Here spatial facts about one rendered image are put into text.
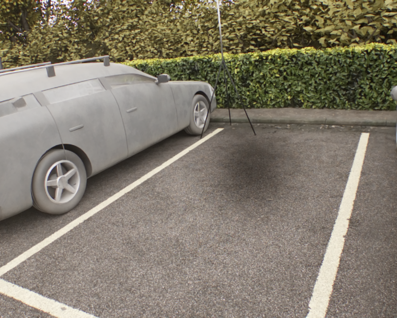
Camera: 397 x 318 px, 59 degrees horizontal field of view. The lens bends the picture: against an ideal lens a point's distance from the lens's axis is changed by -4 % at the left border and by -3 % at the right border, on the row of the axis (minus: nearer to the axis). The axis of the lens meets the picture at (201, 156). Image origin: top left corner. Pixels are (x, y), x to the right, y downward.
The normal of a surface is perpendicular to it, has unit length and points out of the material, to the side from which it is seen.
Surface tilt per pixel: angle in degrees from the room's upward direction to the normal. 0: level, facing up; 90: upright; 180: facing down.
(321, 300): 0
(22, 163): 85
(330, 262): 0
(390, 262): 0
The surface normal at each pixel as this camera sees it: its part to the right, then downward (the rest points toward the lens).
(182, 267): -0.11, -0.94
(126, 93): 0.74, -0.35
